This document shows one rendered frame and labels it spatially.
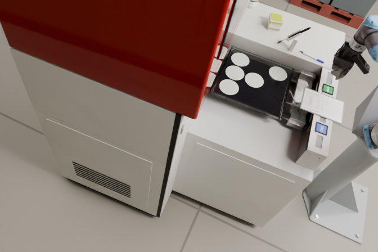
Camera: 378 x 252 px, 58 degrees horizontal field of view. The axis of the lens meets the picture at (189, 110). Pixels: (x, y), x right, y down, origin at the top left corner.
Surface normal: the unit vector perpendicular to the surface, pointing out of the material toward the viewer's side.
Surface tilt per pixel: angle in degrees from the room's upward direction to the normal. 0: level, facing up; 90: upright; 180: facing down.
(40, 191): 0
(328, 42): 0
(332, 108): 0
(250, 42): 90
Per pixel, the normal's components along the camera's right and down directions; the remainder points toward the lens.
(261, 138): 0.14, -0.57
